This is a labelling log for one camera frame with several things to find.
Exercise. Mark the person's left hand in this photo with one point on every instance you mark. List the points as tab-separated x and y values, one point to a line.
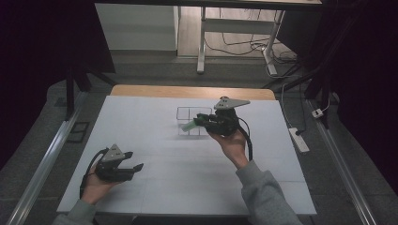
95	189

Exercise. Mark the white power strip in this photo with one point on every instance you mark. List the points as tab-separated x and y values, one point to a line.
298	139

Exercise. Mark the white desk frame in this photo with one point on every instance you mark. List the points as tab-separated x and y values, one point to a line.
234	25

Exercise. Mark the white sheet table cover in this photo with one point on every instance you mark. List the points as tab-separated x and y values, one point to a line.
150	140

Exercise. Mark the dark curtain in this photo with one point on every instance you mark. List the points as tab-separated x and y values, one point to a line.
40	56
366	78

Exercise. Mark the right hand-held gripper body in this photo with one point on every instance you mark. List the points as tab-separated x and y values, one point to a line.
223	120

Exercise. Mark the person's right hand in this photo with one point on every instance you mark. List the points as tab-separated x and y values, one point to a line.
233	146

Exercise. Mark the green highlighter pen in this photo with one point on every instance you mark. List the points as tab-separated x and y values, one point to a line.
188	126

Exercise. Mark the white cabinet panel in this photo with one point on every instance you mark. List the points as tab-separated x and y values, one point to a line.
137	26

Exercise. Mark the wooden table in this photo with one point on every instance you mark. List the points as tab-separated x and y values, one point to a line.
175	92

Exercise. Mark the black rectangular floor frame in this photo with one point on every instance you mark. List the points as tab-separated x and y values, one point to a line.
78	132

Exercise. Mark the clear acrylic pen organizer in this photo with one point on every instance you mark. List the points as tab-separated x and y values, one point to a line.
191	117

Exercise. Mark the black plug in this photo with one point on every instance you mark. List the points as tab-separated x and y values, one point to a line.
299	132

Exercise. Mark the small white adapter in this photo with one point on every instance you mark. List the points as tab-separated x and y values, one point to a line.
318	113

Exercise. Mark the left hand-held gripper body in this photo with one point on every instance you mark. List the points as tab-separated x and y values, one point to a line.
112	157

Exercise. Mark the black metal stand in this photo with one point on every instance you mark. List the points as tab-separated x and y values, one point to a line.
70	90
316	84

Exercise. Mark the aluminium rail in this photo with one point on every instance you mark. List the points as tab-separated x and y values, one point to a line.
47	156
341	165

